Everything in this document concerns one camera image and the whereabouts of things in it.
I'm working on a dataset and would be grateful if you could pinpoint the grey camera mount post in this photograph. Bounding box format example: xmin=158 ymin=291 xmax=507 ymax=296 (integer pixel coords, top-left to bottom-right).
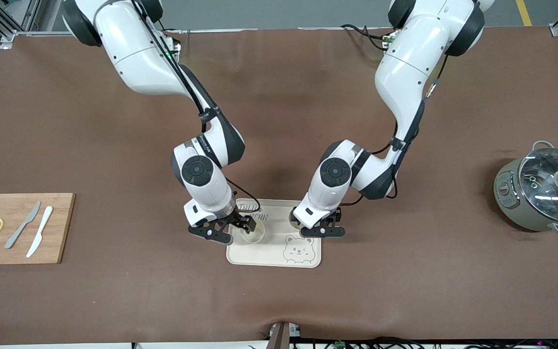
xmin=267 ymin=321 xmax=304 ymax=349

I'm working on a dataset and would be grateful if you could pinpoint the grey plastic knife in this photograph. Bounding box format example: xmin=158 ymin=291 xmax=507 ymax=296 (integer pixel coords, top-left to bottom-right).
xmin=4 ymin=201 xmax=41 ymax=250

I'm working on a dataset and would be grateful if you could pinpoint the cream bear print tray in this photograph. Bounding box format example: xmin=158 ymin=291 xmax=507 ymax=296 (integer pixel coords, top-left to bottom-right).
xmin=226 ymin=198 xmax=322 ymax=269

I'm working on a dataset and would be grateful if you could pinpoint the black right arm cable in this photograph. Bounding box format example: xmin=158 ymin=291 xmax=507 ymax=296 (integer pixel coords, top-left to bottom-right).
xmin=131 ymin=0 xmax=262 ymax=216

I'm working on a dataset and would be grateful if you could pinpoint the glass pot lid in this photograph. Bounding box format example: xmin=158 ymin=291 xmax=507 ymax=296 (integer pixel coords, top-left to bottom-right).
xmin=518 ymin=148 xmax=558 ymax=223

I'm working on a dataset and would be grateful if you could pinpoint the black arm base cable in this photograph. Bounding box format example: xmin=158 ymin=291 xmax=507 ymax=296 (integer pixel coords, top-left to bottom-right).
xmin=341 ymin=23 xmax=391 ymax=51

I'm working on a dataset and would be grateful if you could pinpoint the grey-green electric cooking pot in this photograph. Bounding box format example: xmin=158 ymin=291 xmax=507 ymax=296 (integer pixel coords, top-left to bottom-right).
xmin=494 ymin=141 xmax=558 ymax=237

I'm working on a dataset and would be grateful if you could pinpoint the white plastic knife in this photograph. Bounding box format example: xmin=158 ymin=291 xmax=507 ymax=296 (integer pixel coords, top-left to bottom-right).
xmin=26 ymin=206 xmax=54 ymax=258

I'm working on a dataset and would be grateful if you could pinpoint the wooden cutting board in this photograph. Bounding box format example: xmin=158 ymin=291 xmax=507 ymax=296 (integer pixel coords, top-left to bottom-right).
xmin=0 ymin=193 xmax=76 ymax=265

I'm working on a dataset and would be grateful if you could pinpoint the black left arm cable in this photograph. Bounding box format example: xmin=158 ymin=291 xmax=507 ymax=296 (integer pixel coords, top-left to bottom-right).
xmin=352 ymin=51 xmax=450 ymax=206

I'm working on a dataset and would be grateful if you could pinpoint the brown table cover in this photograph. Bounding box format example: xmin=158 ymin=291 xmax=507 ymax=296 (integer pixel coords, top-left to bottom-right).
xmin=0 ymin=27 xmax=558 ymax=342

